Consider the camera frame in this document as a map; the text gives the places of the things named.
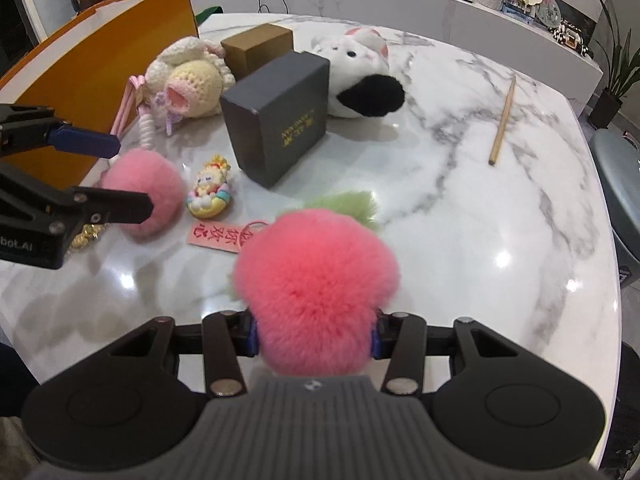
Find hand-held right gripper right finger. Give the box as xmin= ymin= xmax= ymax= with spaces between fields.
xmin=370 ymin=310 xmax=521 ymax=397

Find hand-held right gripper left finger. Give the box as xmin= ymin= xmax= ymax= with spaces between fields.
xmin=105 ymin=310 xmax=261 ymax=399

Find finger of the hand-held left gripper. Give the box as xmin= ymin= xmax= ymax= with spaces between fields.
xmin=0 ymin=162 xmax=154 ymax=233
xmin=0 ymin=103 xmax=122 ymax=160

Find light pink fluffy pom-pom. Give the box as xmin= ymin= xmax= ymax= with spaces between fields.
xmin=97 ymin=149 xmax=187 ymax=241

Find bright pink fluffy pom-pom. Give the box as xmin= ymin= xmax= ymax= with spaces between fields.
xmin=227 ymin=190 xmax=401 ymax=377

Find orange storage box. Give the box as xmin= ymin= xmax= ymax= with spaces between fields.
xmin=0 ymin=0 xmax=200 ymax=193

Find crochet bunny doll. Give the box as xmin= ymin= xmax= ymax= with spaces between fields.
xmin=145 ymin=36 xmax=236 ymax=136

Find gold foil trinkets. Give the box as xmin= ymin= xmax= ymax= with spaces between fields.
xmin=70 ymin=222 xmax=107 ymax=252

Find colourful cartoon figurine charm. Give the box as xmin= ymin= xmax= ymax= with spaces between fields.
xmin=186 ymin=156 xmax=234 ymax=219

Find pink paper tag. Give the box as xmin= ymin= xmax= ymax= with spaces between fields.
xmin=187 ymin=220 xmax=258 ymax=257

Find brown cardboard box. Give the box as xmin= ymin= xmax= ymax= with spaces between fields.
xmin=220 ymin=23 xmax=294 ymax=81

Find wooden chopstick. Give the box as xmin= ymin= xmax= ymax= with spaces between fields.
xmin=488 ymin=75 xmax=517 ymax=166

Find white black plush cat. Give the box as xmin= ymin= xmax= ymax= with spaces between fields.
xmin=311 ymin=27 xmax=407 ymax=120

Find grey round stool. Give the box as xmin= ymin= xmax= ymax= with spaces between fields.
xmin=590 ymin=130 xmax=640 ymax=287

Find potted plant black pot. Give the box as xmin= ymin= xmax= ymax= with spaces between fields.
xmin=587 ymin=0 xmax=640 ymax=129

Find black white checked ornament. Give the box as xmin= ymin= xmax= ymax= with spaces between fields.
xmin=552 ymin=20 xmax=596 ymax=59

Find decorative plate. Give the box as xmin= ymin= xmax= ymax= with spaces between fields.
xmin=532 ymin=0 xmax=564 ymax=29

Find pink looped cord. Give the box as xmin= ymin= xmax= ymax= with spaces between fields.
xmin=110 ymin=75 xmax=147 ymax=137

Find white pink spiral cord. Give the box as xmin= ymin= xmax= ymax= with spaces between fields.
xmin=138 ymin=114 xmax=157 ymax=150

